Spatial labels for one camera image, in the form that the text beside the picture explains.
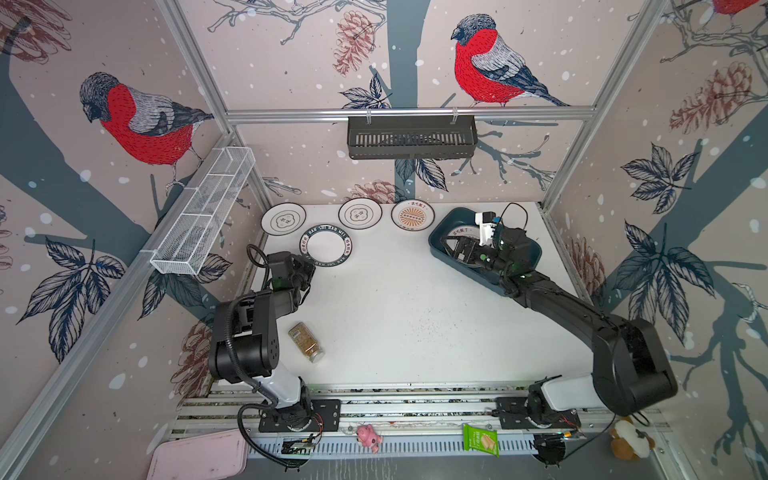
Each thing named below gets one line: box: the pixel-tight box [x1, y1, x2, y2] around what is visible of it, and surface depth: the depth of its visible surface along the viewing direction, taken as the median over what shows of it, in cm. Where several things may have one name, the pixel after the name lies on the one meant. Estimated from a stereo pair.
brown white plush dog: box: [609, 416, 656, 462], surface depth 69 cm
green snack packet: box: [463, 424, 500, 458], surface depth 71 cm
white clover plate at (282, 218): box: [260, 202, 306, 236], surface depth 120 cm
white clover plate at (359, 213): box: [338, 197, 383, 230], surface depth 121 cm
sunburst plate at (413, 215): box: [391, 199, 436, 232], surface depth 120 cm
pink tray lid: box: [146, 429, 249, 480], surface depth 68 cm
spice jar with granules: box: [288, 322, 326, 364], surface depth 83 cm
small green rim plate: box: [299, 224, 353, 267], surface depth 105 cm
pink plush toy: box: [356, 424, 383, 454], surface depth 70 cm
